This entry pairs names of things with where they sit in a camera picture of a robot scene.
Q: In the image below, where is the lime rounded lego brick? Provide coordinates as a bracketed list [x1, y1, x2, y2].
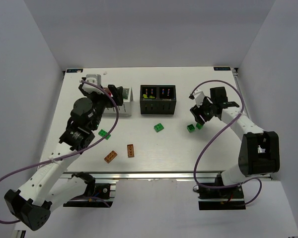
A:
[143, 94, 155, 99]

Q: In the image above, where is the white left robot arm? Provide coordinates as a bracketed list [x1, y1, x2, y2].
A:
[4, 81, 124, 231]

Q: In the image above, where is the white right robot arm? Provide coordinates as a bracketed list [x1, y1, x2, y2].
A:
[190, 87, 280, 188]

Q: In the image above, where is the green lego in white container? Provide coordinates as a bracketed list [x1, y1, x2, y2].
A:
[123, 89, 129, 100]

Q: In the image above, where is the white two-compartment container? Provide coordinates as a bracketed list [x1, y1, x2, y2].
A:
[104, 87, 133, 117]

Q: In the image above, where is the green flat lego left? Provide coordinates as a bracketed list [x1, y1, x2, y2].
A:
[98, 129, 111, 140]

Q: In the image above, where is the blue label sticker right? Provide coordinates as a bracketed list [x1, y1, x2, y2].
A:
[213, 66, 231, 71]

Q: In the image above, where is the blue label sticker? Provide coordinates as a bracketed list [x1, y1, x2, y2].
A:
[66, 68, 83, 73]
[213, 66, 231, 71]

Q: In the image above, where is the green lego pair with yellow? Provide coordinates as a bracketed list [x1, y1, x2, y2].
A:
[186, 123, 203, 133]

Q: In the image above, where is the blue label sticker left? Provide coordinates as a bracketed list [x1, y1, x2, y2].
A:
[66, 68, 83, 73]

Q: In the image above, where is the black two-compartment container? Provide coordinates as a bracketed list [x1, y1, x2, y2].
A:
[140, 85, 177, 115]

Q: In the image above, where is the orange lego brick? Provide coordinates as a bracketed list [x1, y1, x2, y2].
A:
[104, 151, 117, 164]

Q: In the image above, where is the green square lego brick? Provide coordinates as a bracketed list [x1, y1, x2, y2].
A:
[153, 123, 164, 132]

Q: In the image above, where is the brown lego brick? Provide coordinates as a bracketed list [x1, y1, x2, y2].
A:
[127, 144, 135, 158]

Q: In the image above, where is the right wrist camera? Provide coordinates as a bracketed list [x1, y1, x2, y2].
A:
[189, 89, 206, 107]

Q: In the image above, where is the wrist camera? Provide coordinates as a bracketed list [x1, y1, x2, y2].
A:
[189, 89, 206, 107]
[81, 74, 102, 94]

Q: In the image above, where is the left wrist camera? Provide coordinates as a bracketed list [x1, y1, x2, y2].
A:
[81, 74, 102, 94]

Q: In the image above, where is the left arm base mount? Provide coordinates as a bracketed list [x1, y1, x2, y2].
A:
[63, 172, 115, 208]

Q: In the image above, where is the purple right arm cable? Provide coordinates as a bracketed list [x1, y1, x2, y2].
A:
[189, 79, 263, 206]

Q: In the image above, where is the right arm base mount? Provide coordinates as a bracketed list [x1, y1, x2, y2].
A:
[193, 185, 246, 211]

